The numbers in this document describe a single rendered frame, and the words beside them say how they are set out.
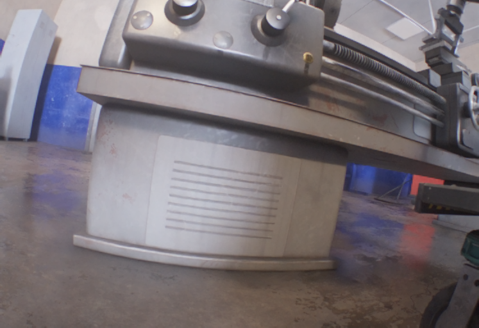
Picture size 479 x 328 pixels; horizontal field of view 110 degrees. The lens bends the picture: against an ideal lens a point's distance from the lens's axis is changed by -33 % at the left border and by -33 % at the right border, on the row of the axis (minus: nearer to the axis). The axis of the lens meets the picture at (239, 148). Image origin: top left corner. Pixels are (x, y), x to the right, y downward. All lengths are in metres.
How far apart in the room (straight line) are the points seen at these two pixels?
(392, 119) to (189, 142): 0.80
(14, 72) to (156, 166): 3.37
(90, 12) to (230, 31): 4.45
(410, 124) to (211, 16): 0.91
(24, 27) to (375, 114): 4.05
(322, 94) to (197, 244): 0.62
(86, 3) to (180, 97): 4.66
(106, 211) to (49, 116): 4.00
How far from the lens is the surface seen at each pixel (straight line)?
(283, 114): 0.60
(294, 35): 0.69
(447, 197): 0.38
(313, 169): 0.75
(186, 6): 0.58
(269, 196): 0.70
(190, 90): 0.57
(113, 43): 0.78
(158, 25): 0.63
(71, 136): 4.39
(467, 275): 0.43
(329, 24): 1.23
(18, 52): 3.93
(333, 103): 0.89
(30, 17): 4.10
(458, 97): 1.28
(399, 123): 1.12
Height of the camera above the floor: 0.32
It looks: 2 degrees up
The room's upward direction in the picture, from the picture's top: 9 degrees clockwise
